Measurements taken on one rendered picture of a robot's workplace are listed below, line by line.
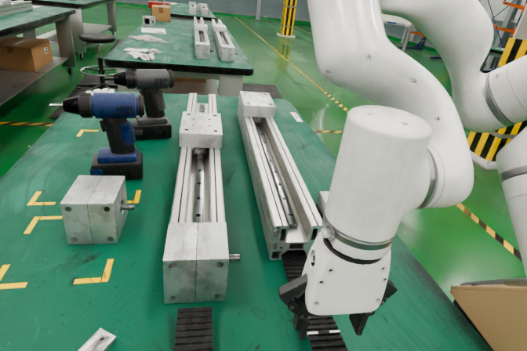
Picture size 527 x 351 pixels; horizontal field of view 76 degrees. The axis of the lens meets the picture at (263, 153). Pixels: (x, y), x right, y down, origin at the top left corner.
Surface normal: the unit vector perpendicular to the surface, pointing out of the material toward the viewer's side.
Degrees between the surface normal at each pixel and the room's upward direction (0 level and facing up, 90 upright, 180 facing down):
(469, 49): 107
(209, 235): 0
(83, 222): 90
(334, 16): 60
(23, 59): 90
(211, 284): 90
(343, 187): 90
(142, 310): 0
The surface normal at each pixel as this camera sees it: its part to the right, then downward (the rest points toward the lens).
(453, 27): -0.26, 0.62
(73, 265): 0.11, -0.89
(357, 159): -0.76, 0.22
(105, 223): 0.14, 0.45
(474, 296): -0.99, -0.04
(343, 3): -0.29, -0.26
